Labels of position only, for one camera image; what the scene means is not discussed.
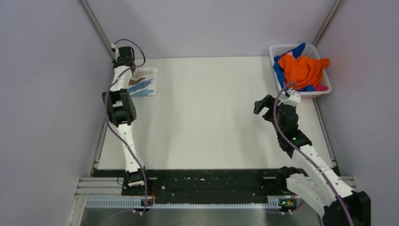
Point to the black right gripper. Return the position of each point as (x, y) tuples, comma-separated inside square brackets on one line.
[(267, 101)]

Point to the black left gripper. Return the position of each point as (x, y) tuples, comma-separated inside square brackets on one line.
[(116, 60)]

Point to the white t shirt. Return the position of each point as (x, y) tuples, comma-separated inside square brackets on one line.
[(144, 82)]

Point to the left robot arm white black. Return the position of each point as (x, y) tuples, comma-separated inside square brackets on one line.
[(121, 113)]

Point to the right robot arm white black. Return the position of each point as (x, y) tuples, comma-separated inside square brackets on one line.
[(335, 202)]

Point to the orange t shirt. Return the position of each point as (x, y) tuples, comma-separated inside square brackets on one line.
[(305, 72)]

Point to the pink garment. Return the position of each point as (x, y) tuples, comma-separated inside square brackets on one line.
[(320, 88)]

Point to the white plastic laundry basket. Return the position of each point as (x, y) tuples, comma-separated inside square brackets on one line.
[(325, 81)]

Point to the blue t shirt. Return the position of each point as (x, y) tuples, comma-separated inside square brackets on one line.
[(295, 50)]

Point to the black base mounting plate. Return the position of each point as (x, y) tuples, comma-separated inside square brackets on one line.
[(196, 173)]

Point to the grey aluminium corner post left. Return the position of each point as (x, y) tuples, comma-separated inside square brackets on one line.
[(97, 27)]

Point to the grey aluminium corner post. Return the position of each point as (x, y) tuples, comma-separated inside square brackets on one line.
[(97, 27), (330, 16)]

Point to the grey aluminium corner post right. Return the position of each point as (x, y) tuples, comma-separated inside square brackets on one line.
[(330, 16)]

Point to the aluminium rail frame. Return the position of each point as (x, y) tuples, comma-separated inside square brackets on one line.
[(96, 187)]

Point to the grey slotted cable duct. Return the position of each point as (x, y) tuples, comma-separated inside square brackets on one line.
[(132, 203)]

